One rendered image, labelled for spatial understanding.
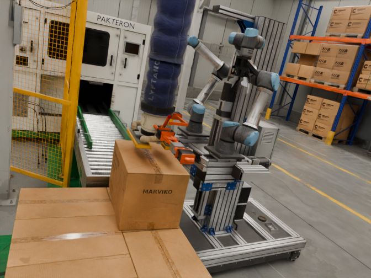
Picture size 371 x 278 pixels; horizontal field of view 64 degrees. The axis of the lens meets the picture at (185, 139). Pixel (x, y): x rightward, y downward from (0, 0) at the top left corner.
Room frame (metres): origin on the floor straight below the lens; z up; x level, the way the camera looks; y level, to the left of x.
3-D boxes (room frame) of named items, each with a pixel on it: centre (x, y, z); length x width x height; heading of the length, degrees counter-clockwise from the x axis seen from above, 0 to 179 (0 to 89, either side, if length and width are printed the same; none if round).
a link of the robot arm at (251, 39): (1.78, -0.24, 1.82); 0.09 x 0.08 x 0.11; 146
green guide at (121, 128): (3.75, 0.85, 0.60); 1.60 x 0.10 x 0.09; 27
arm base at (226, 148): (2.10, -0.30, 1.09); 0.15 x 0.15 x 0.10
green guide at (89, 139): (3.51, 1.33, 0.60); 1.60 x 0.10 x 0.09; 27
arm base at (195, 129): (2.54, -0.06, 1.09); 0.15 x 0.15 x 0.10
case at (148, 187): (1.94, 0.22, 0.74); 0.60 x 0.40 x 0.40; 23
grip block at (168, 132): (1.72, 0.13, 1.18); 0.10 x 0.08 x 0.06; 115
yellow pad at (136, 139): (1.91, 0.32, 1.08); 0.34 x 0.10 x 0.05; 25
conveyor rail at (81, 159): (3.17, 1.22, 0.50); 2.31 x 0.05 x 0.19; 27
